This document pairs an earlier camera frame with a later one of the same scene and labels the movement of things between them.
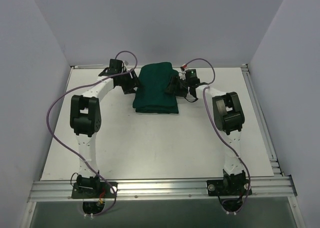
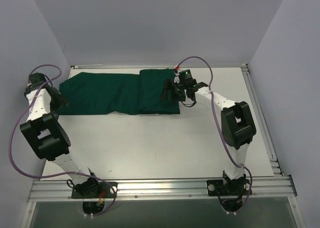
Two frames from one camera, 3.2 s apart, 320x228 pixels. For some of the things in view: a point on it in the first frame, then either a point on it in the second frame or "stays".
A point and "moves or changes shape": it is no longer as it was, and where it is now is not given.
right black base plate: (226, 187) stays
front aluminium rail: (51, 189) stays
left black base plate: (93, 190) stays
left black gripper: (130, 83) -> (58, 101)
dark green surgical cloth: (151, 97) moves or changes shape
